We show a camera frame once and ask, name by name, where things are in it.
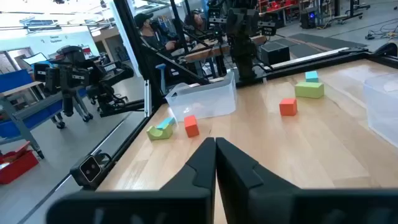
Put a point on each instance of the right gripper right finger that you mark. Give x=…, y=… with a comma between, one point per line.
x=264, y=205

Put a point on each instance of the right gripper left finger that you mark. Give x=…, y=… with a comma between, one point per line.
x=186, y=205

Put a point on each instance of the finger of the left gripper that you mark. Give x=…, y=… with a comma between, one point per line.
x=250, y=21
x=236, y=21

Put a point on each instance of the teal rectangular block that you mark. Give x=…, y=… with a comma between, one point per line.
x=164, y=124
x=311, y=76

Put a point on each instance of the green rectangular block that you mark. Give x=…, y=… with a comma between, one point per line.
x=309, y=90

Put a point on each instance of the green arch block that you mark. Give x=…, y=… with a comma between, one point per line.
x=161, y=134

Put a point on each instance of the red rectangular block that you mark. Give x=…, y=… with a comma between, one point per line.
x=191, y=127

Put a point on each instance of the red cube block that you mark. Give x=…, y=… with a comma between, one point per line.
x=288, y=107

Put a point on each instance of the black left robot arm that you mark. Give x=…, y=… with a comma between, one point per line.
x=245, y=59

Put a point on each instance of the red storage rack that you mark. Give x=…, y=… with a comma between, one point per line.
x=275, y=5

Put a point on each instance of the black cube box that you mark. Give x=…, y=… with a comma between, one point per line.
x=275, y=53

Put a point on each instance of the person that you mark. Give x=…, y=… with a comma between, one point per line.
x=197, y=21
x=152, y=39

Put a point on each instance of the black computer tower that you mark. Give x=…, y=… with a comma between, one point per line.
x=308, y=18

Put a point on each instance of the wooden workbench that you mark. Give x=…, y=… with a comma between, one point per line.
x=202, y=54

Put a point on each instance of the black floor mat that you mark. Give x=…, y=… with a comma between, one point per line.
x=326, y=42

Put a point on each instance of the black mobile stand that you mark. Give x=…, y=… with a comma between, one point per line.
x=352, y=9

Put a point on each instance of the clear plastic bin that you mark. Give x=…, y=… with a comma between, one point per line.
x=382, y=109
x=202, y=102

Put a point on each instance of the red bin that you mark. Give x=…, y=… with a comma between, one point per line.
x=15, y=168

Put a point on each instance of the white screen panel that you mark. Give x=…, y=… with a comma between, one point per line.
x=35, y=58

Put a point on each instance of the blue workbench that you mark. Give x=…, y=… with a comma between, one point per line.
x=15, y=81

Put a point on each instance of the table-level camera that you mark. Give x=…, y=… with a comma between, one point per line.
x=90, y=169

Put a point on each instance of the black gantry frame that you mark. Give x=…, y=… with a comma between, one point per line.
x=141, y=62

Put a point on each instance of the black table frame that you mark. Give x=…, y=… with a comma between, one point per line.
x=384, y=57

